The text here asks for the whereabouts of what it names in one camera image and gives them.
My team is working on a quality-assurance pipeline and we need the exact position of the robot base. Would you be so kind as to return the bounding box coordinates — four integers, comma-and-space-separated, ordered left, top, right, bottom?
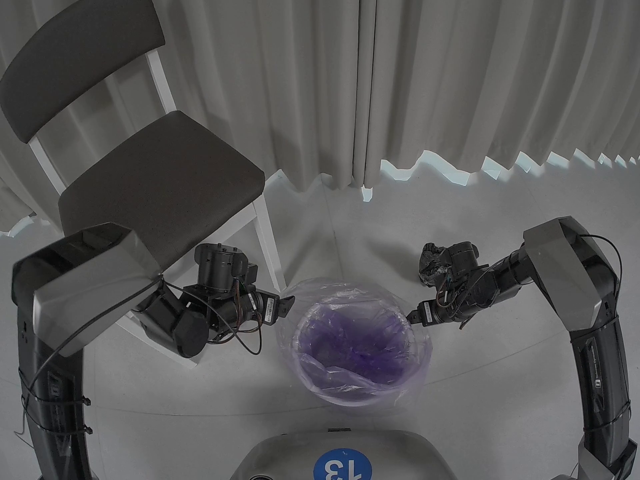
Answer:
234, 427, 453, 480

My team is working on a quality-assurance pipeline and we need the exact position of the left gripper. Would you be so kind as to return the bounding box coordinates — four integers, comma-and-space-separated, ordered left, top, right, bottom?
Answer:
219, 289, 282, 329

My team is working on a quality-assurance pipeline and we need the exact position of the cream curtain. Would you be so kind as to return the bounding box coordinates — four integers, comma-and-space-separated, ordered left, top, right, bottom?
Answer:
0, 0, 376, 239
352, 0, 640, 201

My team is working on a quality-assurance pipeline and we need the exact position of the white trash bin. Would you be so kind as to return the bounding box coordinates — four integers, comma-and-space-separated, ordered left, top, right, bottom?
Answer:
291, 298, 420, 405

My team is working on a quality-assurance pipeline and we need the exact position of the black cable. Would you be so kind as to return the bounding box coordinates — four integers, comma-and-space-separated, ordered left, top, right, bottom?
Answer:
577, 233, 624, 321
15, 275, 168, 439

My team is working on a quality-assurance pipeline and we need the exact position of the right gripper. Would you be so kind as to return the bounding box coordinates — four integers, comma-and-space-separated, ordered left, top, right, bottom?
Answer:
419, 294, 469, 328

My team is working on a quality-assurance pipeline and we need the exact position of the black plastic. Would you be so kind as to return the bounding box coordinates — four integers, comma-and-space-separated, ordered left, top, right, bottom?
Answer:
419, 241, 453, 289

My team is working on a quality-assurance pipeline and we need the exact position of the white chair dark grey seat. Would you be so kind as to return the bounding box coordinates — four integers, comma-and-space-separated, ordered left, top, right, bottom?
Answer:
0, 0, 288, 369

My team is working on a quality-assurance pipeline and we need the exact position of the purple plastic bag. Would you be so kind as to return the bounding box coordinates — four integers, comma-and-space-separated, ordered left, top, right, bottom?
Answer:
276, 276, 434, 410

